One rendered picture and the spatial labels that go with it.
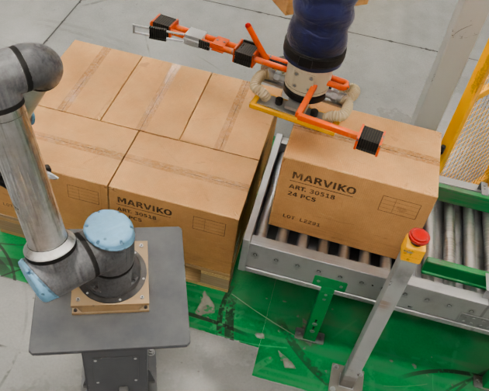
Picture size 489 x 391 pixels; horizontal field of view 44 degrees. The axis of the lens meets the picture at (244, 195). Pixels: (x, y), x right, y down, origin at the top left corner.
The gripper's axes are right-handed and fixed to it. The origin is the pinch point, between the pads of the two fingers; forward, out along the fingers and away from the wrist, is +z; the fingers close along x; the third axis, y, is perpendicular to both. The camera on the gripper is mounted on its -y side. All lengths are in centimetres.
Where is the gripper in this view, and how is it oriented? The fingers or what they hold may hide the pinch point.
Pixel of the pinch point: (58, 196)
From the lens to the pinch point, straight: 208.9
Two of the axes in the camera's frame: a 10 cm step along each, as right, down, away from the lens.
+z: 8.6, 4.4, -2.6
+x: 2.4, -8.0, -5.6
